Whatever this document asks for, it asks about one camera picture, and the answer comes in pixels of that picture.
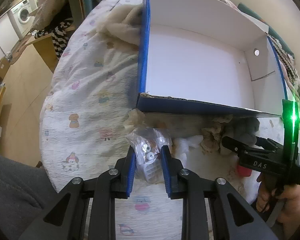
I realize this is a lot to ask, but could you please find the white fluffy sock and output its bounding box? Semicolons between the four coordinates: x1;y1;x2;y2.
173;135;203;158

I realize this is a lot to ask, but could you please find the white washing machine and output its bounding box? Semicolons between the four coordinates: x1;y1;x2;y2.
10;0;31;24

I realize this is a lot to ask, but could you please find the clear plastic bag with trinkets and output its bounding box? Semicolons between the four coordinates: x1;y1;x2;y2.
126;128;172;184

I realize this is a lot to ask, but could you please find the person's right hand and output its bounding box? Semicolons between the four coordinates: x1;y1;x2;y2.
255;174;300;233

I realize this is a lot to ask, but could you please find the cream fluffy cloth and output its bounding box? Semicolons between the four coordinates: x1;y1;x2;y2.
95;4;143;51

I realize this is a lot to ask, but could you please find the white and blue cardboard box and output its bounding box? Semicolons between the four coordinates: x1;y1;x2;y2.
136;0;287;117

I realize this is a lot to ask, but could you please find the beige lace scrunchie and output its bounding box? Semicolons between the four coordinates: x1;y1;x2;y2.
200;114;233;153

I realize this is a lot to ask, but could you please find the white patterned bed quilt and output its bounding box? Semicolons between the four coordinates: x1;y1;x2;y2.
39;0;300;240

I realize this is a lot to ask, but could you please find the striped knitted blanket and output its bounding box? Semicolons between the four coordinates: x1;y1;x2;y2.
34;18;74;59

